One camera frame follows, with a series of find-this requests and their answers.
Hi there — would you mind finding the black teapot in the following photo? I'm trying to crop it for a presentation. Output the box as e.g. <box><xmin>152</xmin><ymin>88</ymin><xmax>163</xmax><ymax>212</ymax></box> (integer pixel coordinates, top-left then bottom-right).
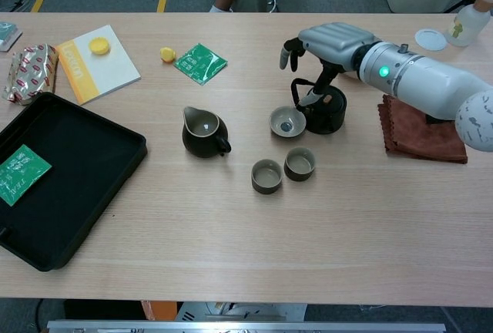
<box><xmin>290</xmin><ymin>77</ymin><xmax>347</xmax><ymax>136</ymax></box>

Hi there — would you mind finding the brown folded cloth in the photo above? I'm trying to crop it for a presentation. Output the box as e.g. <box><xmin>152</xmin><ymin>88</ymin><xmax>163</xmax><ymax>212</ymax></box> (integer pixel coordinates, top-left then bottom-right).
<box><xmin>377</xmin><ymin>93</ymin><xmax>469</xmax><ymax>165</ymax></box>

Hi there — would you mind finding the right grey teacup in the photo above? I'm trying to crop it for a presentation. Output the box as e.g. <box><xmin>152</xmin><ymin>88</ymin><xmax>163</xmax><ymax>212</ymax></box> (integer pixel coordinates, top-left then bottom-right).
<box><xmin>283</xmin><ymin>146</ymin><xmax>317</xmax><ymax>183</ymax></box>

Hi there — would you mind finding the orange part under table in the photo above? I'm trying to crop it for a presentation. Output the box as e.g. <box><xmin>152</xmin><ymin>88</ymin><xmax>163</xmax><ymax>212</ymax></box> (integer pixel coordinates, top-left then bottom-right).
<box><xmin>140</xmin><ymin>300</ymin><xmax>178</xmax><ymax>322</ymax></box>

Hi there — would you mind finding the green tea packet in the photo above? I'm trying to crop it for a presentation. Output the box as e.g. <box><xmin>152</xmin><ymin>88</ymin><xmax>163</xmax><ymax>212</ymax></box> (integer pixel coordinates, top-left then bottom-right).
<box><xmin>0</xmin><ymin>144</ymin><xmax>53</xmax><ymax>207</ymax></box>
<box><xmin>173</xmin><ymin>42</ymin><xmax>229</xmax><ymax>86</ymax></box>

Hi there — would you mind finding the black plastic tray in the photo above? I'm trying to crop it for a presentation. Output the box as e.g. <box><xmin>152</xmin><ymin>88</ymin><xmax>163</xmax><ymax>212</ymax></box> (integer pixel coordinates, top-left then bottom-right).
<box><xmin>0</xmin><ymin>92</ymin><xmax>149</xmax><ymax>272</ymax></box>

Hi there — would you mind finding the left grey teacup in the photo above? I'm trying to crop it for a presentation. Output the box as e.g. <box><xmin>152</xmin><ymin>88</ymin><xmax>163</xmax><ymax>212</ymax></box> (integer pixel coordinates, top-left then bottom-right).
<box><xmin>250</xmin><ymin>158</ymin><xmax>284</xmax><ymax>195</ymax></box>

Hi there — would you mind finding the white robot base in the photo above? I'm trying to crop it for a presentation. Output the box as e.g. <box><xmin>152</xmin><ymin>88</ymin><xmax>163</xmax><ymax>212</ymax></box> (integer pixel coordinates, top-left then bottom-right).
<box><xmin>175</xmin><ymin>301</ymin><xmax>307</xmax><ymax>322</ymax></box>

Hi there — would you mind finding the white round lid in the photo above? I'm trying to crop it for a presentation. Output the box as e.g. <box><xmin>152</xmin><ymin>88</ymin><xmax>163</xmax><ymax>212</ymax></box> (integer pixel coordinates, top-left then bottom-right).
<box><xmin>414</xmin><ymin>28</ymin><xmax>448</xmax><ymax>52</ymax></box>

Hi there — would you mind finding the large yellow bottle cap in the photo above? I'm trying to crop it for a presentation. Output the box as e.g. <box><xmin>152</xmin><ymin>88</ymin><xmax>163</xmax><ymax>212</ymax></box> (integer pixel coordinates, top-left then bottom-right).
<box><xmin>89</xmin><ymin>37</ymin><xmax>112</xmax><ymax>56</ymax></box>

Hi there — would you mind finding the frosted bottle with cork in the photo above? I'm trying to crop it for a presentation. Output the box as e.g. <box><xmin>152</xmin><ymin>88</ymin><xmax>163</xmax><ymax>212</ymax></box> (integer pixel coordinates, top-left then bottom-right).
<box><xmin>446</xmin><ymin>0</ymin><xmax>493</xmax><ymax>48</ymax></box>

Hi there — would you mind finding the dark brown ceramic pitcher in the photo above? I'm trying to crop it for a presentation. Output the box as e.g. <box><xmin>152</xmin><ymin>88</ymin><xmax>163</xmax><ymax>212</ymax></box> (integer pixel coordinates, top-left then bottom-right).
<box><xmin>181</xmin><ymin>106</ymin><xmax>233</xmax><ymax>159</ymax></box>

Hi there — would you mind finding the yellow white Lexicon book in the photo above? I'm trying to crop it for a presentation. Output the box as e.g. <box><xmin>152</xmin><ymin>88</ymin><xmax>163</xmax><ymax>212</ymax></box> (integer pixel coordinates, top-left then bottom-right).
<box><xmin>55</xmin><ymin>24</ymin><xmax>143</xmax><ymax>106</ymax></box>

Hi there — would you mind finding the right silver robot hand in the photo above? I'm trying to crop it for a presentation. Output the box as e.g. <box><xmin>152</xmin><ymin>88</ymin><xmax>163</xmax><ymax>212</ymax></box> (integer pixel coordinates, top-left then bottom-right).
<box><xmin>279</xmin><ymin>22</ymin><xmax>381</xmax><ymax>110</ymax></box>

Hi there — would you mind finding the gold red foil packet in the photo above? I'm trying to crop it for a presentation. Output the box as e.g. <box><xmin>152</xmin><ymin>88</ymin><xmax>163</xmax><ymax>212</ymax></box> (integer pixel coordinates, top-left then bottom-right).
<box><xmin>2</xmin><ymin>43</ymin><xmax>59</xmax><ymax>106</ymax></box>

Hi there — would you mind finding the teal white small box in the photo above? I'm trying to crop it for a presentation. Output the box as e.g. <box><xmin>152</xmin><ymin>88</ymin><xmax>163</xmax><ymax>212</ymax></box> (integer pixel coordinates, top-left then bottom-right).
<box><xmin>0</xmin><ymin>21</ymin><xmax>23</xmax><ymax>52</ymax></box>

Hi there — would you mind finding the wide grey tea bowl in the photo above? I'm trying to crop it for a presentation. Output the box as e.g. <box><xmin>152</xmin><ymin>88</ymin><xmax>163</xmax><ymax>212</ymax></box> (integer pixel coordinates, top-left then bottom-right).
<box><xmin>268</xmin><ymin>106</ymin><xmax>307</xmax><ymax>140</ymax></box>

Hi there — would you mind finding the grey teacup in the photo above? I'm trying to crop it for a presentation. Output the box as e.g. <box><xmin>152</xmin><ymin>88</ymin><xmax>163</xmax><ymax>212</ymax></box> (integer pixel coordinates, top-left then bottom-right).
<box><xmin>283</xmin><ymin>146</ymin><xmax>317</xmax><ymax>183</ymax></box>
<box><xmin>250</xmin><ymin>158</ymin><xmax>284</xmax><ymax>195</ymax></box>

